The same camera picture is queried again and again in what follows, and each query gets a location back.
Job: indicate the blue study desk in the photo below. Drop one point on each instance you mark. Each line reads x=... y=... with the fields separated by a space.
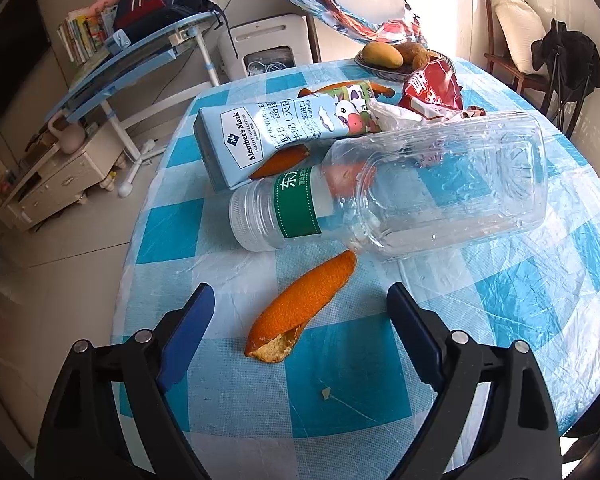
x=130 y=62

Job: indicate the wooden chair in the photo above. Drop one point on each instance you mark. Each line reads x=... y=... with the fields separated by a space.
x=500 y=62

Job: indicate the colourful printed cloth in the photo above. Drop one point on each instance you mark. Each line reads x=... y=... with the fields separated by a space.
x=340 y=5

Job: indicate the clear plastic jar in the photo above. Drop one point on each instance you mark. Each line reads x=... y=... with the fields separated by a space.
x=445 y=185

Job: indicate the light blue milk carton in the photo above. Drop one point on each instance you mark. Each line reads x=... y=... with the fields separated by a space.
x=250 y=135

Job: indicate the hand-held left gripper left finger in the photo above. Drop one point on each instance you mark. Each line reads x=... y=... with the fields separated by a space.
x=190 y=332

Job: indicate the white pillow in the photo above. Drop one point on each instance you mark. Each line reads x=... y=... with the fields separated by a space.
x=517 y=30

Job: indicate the white plastic bag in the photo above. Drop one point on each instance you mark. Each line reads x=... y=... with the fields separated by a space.
x=395 y=116

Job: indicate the small orange peel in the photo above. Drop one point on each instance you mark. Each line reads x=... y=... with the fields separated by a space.
x=280 y=161

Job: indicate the fruit plate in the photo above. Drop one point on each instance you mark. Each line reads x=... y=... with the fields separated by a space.
x=380 y=74

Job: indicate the cream drawer cabinet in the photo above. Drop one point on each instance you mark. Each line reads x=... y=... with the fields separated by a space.
x=55 y=175

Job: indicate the green label plastic bottle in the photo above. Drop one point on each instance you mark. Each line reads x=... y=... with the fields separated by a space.
x=280 y=210

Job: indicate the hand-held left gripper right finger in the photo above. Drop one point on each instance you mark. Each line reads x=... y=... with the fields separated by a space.
x=414 y=335

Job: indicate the blue checked tablecloth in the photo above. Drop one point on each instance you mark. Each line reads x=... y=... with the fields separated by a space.
x=220 y=360

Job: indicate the pink kettlebell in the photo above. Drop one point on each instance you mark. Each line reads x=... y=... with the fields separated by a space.
x=67 y=136

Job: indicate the black garment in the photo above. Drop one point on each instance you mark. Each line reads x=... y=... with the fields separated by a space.
x=570 y=55

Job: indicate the small crumb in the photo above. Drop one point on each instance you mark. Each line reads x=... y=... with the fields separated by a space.
x=326 y=394

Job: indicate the red snack packet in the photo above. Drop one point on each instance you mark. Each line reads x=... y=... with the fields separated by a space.
x=432 y=87

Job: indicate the yellow mango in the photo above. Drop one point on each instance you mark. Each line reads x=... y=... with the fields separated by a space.
x=382 y=55

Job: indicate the row of books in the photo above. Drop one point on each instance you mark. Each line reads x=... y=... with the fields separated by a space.
x=82 y=32

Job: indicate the brown round fruit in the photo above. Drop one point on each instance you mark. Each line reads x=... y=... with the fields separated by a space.
x=424 y=61
x=411 y=51

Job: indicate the long orange peel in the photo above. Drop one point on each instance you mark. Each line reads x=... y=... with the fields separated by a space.
x=300 y=305

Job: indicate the black television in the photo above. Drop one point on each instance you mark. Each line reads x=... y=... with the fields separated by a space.
x=5 y=50

